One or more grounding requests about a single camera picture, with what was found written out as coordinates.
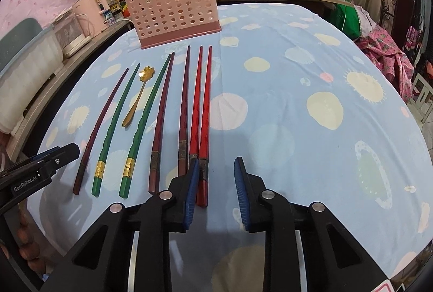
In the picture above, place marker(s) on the cluster of condiment bottles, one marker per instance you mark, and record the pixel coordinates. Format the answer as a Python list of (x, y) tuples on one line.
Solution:
[(115, 4)]

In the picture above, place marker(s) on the pink pineapple print cloth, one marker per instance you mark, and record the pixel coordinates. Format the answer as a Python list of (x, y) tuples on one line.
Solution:
[(385, 55)]

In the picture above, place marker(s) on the gold flower-shaped spoon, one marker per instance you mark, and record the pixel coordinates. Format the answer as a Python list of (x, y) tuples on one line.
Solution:
[(147, 73)]

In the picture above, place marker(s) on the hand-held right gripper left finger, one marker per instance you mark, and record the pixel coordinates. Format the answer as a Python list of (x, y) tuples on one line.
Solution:
[(191, 197)]

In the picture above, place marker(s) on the bright red chopstick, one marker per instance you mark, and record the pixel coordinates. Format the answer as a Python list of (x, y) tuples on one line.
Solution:
[(204, 143), (194, 122)]

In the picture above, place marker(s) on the green bag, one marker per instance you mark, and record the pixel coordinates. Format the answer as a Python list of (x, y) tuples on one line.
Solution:
[(346, 17)]

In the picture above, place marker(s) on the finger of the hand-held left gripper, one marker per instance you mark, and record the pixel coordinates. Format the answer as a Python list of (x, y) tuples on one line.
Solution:
[(45, 156), (66, 155)]

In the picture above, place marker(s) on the dark wooden chair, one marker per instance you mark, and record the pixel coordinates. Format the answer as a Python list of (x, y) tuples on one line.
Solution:
[(406, 4)]

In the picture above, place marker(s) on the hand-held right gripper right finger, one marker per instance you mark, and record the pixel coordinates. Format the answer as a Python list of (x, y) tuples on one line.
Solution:
[(241, 197)]

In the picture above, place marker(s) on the dark red patterned chopstick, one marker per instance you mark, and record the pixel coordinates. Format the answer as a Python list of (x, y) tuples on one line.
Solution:
[(183, 149), (155, 163)]

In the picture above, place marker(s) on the thin maroon chopstick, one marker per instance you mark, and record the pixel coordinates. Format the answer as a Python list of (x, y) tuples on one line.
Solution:
[(98, 129)]

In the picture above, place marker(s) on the pink electric kettle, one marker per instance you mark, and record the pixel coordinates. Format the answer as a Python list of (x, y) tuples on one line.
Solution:
[(89, 11)]

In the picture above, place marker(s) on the green chopstick with gold band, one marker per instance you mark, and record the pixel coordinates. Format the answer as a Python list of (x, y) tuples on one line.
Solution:
[(128, 170), (98, 171)]

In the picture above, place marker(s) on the pink perforated utensil basket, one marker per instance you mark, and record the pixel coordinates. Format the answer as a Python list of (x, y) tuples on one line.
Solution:
[(169, 14)]

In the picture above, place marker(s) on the white kitchen appliance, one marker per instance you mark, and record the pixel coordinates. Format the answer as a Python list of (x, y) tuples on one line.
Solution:
[(72, 34)]

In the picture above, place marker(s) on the brown turned wooden post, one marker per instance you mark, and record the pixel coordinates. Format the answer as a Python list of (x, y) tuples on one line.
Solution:
[(30, 244)]

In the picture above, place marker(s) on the clear storage bin blue lid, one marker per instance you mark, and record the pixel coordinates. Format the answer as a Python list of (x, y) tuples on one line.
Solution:
[(27, 68)]

